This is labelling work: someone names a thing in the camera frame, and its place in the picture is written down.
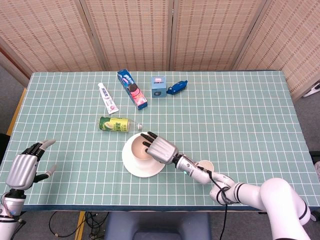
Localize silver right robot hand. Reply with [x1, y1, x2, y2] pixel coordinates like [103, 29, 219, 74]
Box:
[140, 131, 180, 166]

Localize green label tea bottle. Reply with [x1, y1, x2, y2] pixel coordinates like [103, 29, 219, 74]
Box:
[97, 116, 144, 134]

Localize beige bowl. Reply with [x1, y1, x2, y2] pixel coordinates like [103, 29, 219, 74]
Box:
[130, 136, 161, 168]

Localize black floor cables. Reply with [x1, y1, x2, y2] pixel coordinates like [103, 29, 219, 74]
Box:
[48, 211, 111, 240]

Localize small light blue box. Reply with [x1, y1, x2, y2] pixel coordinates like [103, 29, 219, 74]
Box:
[150, 76, 168, 99]

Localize white round plate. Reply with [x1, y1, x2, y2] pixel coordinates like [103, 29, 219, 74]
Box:
[121, 132, 166, 178]

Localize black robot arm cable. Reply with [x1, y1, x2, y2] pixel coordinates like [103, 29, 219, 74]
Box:
[197, 166, 233, 240]

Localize green grid tablecloth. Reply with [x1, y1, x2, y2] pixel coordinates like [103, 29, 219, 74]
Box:
[0, 69, 315, 213]

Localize dark blue chair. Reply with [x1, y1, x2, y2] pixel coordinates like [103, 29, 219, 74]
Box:
[104, 211, 213, 240]

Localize blue snack packet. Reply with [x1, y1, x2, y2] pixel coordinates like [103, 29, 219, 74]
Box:
[166, 79, 189, 96]

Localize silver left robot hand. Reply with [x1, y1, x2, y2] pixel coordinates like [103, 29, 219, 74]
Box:
[5, 139, 58, 191]

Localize white toothpaste tube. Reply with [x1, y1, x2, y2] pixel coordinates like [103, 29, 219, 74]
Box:
[97, 82, 119, 115]

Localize bamboo folding screen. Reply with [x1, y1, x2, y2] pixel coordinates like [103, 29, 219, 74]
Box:
[0, 0, 320, 101]

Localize white paper cup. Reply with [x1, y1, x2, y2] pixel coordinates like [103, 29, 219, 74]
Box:
[193, 159, 215, 185]

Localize white stand foot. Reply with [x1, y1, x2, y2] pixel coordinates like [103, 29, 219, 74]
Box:
[303, 82, 320, 99]

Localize blue Oreo cookie box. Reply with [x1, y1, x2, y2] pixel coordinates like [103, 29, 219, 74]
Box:
[117, 69, 148, 111]

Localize person in dark clothing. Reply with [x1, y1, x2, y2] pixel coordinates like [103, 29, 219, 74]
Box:
[0, 133, 11, 163]

